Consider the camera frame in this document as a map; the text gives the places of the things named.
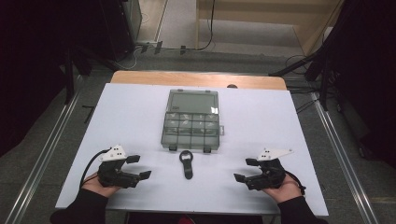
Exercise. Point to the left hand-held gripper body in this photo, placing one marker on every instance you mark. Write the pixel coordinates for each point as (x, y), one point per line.
(112, 174)

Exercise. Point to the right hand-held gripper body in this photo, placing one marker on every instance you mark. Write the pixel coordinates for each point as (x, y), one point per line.
(269, 175)

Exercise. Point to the person's right hand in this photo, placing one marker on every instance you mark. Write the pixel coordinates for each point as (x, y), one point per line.
(286, 189)

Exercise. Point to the person's left hand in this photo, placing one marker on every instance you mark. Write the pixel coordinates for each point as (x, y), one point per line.
(93, 185)

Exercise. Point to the white board sheet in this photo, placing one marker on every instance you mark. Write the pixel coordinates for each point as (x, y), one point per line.
(130, 118)

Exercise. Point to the black bottle opener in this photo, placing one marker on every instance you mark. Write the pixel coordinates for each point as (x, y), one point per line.
(187, 166)

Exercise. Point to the clear plastic compartment box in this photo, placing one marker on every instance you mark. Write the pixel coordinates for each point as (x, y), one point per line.
(190, 124)

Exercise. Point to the wooden table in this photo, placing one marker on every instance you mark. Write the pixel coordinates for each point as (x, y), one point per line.
(174, 78)

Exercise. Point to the black metal stand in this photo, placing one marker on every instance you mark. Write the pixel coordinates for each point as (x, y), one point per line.
(69, 81)

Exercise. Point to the black tripod stand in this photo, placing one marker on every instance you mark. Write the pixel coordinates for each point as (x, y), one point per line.
(295, 64)

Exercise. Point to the black cabinet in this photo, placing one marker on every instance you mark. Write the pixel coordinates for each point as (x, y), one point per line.
(121, 28)

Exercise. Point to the dark curtain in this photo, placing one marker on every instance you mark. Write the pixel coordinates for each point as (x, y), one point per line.
(370, 77)
(34, 68)

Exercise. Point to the light wooden platform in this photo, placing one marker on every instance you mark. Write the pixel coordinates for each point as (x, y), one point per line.
(249, 12)

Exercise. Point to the metal floor rail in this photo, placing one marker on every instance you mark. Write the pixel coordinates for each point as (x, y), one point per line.
(45, 157)
(341, 155)

